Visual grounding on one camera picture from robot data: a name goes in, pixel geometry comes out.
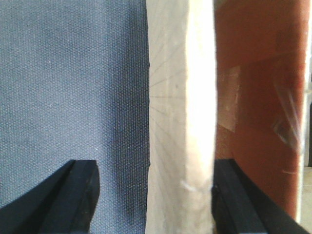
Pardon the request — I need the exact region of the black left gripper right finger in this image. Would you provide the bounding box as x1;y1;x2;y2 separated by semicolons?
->
212;159;307;234

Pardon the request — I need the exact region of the blue fabric mat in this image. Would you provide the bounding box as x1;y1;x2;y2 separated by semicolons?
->
0;0;149;234

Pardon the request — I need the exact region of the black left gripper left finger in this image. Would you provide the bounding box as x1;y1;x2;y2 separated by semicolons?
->
0;160;100;234

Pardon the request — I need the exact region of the large brown cardboard box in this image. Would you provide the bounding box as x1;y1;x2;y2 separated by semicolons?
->
145;0;308;234

